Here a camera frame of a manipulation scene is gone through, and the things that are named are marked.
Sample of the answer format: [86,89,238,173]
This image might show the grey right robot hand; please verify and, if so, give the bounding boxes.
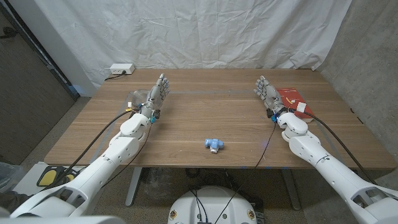
[253,75,289,118]

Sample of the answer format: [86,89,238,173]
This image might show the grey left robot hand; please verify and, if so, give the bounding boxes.
[141,73,171,118]

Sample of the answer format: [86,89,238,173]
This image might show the red notebook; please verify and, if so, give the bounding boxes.
[275,87,315,123]

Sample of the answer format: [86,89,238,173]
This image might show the clear plastic cup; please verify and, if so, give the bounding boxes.
[132,89,150,106]

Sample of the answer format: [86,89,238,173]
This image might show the white power strip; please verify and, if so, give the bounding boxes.
[109,63,136,75]

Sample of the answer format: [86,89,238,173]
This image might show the white wrinkled backdrop sheet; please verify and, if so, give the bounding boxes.
[33,0,354,90]

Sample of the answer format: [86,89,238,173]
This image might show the grey metal table leg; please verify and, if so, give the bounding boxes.
[125,167,143,207]
[279,169,302,211]

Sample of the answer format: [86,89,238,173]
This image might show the yellow black foot pedal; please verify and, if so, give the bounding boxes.
[36,166,60,187]
[60,172,78,184]

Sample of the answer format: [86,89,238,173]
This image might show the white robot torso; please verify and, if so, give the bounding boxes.
[167,185,258,224]

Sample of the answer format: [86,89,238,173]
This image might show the grey plastic bin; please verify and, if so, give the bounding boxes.
[0,162,25,194]

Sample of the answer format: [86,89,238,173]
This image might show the black power strip cord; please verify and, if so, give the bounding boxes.
[104,71,127,82]

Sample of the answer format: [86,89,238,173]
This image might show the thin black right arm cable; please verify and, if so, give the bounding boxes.
[213,121,277,224]

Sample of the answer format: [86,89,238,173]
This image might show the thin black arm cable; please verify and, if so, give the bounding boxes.
[213,121,277,224]
[101,123,153,189]

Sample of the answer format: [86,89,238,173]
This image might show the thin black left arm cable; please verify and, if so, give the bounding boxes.
[101,123,153,189]

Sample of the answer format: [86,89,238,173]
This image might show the blue toy camera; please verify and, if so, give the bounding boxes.
[204,138,224,154]

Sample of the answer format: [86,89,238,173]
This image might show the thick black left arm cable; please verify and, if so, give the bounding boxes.
[40,110,135,191]

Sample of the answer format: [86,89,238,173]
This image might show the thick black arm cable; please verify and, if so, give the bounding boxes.
[306,111,379,185]
[40,110,135,191]

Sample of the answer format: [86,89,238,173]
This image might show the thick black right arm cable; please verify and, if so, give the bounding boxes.
[306,111,379,185]

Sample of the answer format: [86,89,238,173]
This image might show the white pedal base plate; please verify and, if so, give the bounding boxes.
[14,161,88,197]

